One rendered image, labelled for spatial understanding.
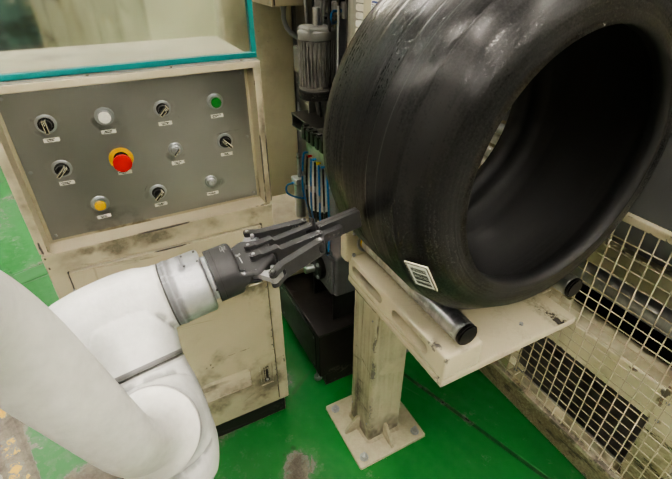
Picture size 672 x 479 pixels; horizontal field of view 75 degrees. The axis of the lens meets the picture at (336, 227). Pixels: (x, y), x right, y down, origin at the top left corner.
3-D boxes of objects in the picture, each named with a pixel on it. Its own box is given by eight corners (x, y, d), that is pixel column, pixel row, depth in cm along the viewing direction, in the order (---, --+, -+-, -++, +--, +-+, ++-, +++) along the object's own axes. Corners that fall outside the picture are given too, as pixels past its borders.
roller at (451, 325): (360, 231, 102) (376, 229, 104) (357, 248, 104) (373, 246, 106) (462, 329, 75) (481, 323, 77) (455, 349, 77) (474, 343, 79)
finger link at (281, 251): (247, 252, 61) (250, 257, 60) (319, 224, 65) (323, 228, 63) (253, 273, 63) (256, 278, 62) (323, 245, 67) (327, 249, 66)
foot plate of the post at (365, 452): (325, 408, 167) (325, 401, 165) (384, 381, 178) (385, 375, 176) (360, 470, 147) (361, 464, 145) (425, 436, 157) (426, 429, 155)
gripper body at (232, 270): (209, 273, 56) (277, 246, 58) (195, 241, 62) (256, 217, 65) (225, 315, 60) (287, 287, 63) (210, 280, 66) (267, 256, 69)
